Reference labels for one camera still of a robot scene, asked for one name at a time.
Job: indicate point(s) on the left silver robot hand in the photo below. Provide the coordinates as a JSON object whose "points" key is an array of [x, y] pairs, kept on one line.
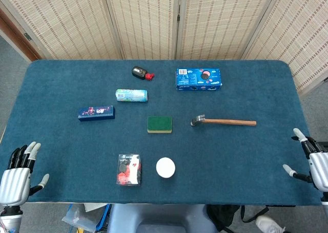
{"points": [[14, 181]]}

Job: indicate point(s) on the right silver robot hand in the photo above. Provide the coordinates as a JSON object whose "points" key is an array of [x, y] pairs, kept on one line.
{"points": [[319, 166]]}

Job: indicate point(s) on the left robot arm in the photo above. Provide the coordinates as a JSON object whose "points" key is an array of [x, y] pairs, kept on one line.
{"points": [[10, 219]]}

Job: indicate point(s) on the green and yellow sponge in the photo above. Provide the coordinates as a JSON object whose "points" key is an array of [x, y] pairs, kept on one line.
{"points": [[159, 123]]}

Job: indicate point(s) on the blue carpet table cover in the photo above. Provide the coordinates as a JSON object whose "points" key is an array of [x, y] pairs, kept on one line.
{"points": [[64, 146]]}

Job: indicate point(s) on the white shoe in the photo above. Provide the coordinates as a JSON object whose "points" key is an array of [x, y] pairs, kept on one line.
{"points": [[269, 224]]}

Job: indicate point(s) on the dark blue long box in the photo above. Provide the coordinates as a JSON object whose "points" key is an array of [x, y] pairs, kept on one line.
{"points": [[96, 113]]}

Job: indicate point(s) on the clear box with red pieces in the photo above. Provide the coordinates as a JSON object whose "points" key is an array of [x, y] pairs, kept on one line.
{"points": [[128, 169]]}

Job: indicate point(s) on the woven bamboo screen panel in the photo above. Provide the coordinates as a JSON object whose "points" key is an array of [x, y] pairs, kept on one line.
{"points": [[220, 20], [143, 20], [64, 20], [297, 38]]}

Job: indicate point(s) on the blue-grey chair seat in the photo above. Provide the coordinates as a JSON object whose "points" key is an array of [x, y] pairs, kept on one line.
{"points": [[159, 217]]}

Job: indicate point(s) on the blue Oreo cookie box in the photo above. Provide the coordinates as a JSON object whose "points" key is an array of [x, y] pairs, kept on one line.
{"points": [[197, 79]]}

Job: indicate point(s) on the black bottle with red cap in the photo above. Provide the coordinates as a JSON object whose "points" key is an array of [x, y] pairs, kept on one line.
{"points": [[139, 72]]}

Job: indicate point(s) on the brown wooden door frame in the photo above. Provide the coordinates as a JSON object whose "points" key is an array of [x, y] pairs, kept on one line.
{"points": [[15, 35]]}

